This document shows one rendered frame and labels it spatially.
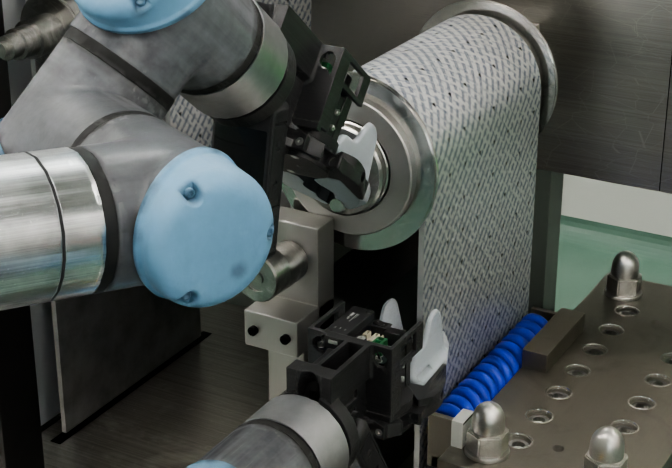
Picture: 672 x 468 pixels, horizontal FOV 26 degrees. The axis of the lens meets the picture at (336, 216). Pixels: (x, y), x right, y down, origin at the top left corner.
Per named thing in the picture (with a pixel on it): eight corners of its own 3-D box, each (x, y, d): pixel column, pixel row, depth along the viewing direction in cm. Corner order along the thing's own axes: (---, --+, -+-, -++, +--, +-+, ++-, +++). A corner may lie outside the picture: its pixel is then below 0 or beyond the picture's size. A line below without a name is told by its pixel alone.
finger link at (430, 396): (462, 368, 115) (410, 418, 108) (462, 385, 115) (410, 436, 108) (409, 353, 117) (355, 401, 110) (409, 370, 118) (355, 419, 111)
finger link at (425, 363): (475, 290, 117) (422, 337, 110) (472, 355, 120) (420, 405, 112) (440, 282, 119) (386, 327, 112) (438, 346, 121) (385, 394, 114)
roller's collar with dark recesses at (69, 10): (22, 64, 121) (15, -12, 118) (68, 46, 126) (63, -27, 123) (83, 75, 118) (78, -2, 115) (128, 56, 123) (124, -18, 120)
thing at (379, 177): (344, 107, 111) (399, 189, 111) (357, 100, 112) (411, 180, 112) (280, 153, 115) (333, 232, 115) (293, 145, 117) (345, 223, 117)
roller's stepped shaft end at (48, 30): (-14, 67, 115) (-18, 27, 113) (35, 48, 120) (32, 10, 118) (17, 73, 113) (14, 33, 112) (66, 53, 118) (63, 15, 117)
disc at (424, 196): (272, 230, 121) (269, 58, 115) (275, 228, 121) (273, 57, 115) (433, 268, 114) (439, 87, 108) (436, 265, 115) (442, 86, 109)
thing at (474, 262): (414, 431, 121) (418, 227, 114) (522, 318, 140) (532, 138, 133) (419, 432, 121) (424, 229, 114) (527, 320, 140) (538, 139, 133)
